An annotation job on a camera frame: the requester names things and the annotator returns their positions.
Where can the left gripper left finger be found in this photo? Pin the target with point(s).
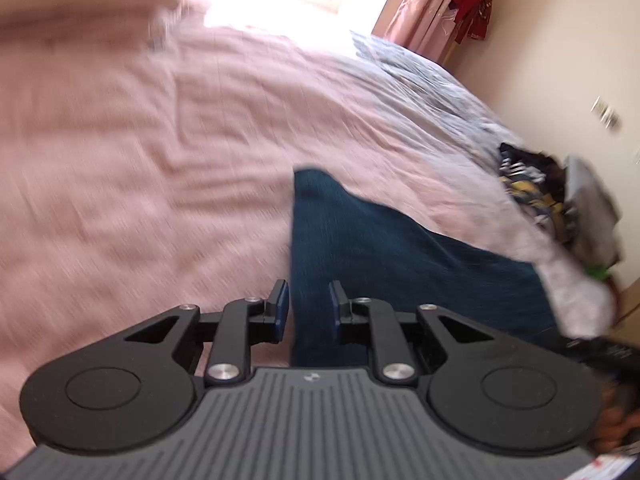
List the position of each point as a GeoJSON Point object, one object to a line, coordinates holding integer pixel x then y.
{"type": "Point", "coordinates": [240, 325]}

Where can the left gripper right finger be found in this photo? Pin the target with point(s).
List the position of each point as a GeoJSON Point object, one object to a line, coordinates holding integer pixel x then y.
{"type": "Point", "coordinates": [373, 323]}

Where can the dark blue denim jeans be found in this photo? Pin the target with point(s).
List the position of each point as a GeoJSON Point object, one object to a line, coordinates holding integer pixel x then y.
{"type": "Point", "coordinates": [377, 252]}

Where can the person's right hand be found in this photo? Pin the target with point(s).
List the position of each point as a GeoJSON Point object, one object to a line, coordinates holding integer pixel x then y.
{"type": "Point", "coordinates": [613, 425]}

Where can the green knit garment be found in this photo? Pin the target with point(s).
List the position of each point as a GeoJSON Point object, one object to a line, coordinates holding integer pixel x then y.
{"type": "Point", "coordinates": [600, 273]}

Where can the grey garment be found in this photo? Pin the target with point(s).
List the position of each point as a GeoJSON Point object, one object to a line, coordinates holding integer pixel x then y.
{"type": "Point", "coordinates": [594, 215]}

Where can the pink grey bed duvet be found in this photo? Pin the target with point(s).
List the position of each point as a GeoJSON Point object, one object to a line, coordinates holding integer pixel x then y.
{"type": "Point", "coordinates": [134, 180]}

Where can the striped yellow navy garment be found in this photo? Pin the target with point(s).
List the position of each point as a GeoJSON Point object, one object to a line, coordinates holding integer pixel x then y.
{"type": "Point", "coordinates": [537, 183]}

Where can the pink curtain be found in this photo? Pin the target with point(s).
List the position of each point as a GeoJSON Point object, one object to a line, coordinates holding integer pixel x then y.
{"type": "Point", "coordinates": [425, 27]}

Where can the red hanging garment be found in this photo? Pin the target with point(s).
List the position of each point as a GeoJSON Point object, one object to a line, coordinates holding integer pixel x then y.
{"type": "Point", "coordinates": [472, 18]}

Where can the white wall switch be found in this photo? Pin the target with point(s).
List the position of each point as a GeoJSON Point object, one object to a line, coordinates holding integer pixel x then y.
{"type": "Point", "coordinates": [606, 114]}

